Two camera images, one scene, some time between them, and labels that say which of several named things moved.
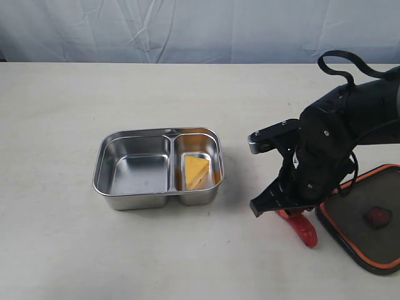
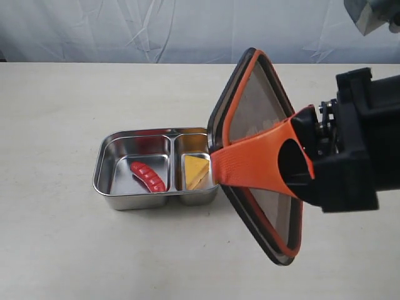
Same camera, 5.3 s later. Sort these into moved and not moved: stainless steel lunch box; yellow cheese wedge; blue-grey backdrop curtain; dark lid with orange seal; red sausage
Moved: red sausage; dark lid with orange seal
Not moved: blue-grey backdrop curtain; yellow cheese wedge; stainless steel lunch box
